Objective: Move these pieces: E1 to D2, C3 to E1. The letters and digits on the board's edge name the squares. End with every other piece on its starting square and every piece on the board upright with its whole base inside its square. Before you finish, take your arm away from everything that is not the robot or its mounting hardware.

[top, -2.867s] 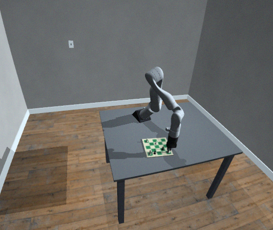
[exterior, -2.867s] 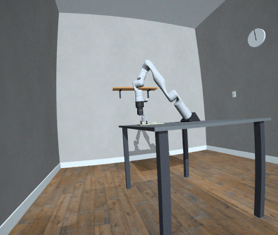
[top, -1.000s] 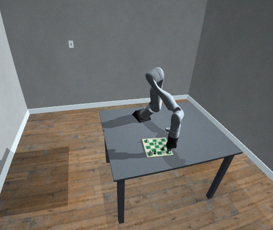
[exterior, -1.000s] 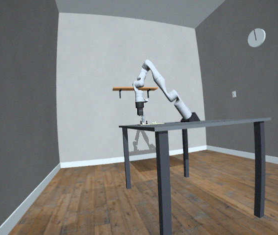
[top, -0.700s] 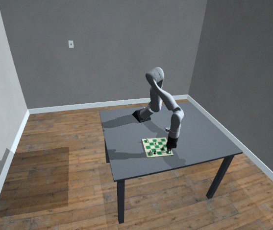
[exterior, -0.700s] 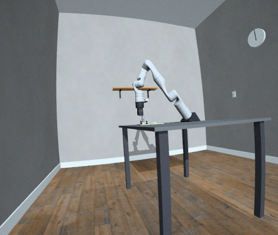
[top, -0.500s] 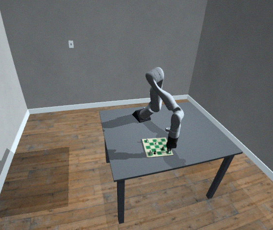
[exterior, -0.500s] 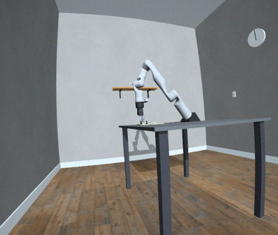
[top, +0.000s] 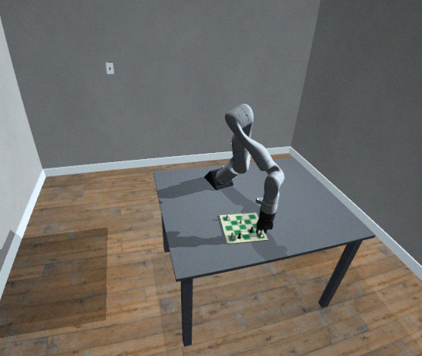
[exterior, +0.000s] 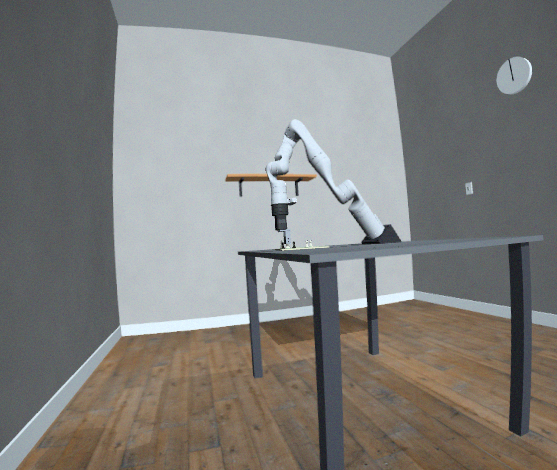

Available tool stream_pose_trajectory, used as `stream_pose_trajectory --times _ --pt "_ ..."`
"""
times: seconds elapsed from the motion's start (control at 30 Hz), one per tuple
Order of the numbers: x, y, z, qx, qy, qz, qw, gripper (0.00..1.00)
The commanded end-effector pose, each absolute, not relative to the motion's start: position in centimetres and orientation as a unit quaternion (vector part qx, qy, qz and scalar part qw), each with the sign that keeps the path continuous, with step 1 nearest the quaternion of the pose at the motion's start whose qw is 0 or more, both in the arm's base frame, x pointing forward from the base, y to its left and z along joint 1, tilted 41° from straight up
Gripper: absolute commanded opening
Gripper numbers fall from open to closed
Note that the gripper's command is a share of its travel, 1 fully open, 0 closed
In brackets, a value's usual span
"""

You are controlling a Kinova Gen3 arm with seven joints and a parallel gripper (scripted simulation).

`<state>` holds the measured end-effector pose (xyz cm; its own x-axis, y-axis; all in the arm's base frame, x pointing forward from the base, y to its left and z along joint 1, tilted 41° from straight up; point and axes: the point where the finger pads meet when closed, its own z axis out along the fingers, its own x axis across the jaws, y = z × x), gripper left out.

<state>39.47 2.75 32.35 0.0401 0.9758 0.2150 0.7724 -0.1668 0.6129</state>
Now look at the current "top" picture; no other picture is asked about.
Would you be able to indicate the green and cream chessboard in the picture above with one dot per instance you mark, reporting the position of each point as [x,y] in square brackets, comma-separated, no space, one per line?
[233,226]

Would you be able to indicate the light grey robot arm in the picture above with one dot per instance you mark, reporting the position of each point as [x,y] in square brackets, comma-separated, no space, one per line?
[242,145]

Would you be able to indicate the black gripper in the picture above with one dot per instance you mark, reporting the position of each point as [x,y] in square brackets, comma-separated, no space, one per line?
[267,214]

